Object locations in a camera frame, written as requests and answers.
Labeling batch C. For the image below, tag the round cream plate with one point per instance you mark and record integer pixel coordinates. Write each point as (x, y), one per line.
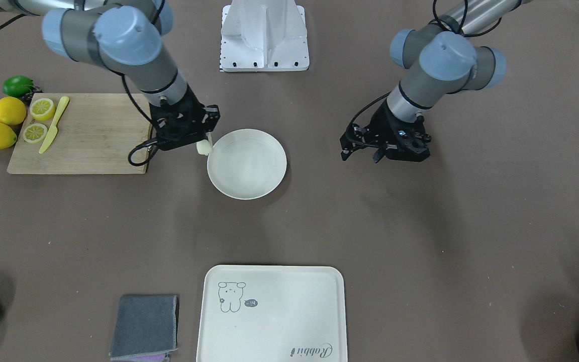
(247, 164)

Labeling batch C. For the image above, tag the wooden cutting board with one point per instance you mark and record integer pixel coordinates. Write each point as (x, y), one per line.
(95, 135)

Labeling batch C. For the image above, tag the lower lemon half slice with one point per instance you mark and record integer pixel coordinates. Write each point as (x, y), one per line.
(34, 133)

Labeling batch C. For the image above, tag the lemon half slice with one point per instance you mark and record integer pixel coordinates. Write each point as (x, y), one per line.
(42, 109)
(34, 133)

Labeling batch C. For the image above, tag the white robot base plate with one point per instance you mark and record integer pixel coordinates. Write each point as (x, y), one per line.
(264, 36)

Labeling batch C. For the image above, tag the dark purple grapes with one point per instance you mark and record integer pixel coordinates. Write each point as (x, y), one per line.
(27, 98)

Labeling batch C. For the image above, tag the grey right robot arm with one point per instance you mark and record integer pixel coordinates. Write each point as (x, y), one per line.
(125, 37)

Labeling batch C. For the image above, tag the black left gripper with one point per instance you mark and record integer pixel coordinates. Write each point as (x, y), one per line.
(383, 122)

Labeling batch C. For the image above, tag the upper lemon half slice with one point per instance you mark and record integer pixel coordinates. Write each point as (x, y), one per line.
(42, 109)

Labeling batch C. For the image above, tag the upper whole yellow lemon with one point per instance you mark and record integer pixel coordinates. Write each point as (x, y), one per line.
(12, 111)

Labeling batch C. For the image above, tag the yellow plastic knife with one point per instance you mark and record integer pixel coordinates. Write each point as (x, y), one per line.
(53, 129)

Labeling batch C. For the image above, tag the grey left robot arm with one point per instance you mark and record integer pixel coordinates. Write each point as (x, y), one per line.
(439, 60)

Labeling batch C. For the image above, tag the green lime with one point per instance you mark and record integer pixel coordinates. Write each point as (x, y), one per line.
(17, 86)

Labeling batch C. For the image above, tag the cream rabbit print tray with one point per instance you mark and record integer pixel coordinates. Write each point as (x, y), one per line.
(273, 313)

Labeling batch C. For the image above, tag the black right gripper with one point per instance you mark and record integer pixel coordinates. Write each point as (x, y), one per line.
(211, 116)

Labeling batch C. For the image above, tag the folded grey cloth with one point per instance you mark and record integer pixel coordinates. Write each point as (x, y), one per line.
(145, 328)

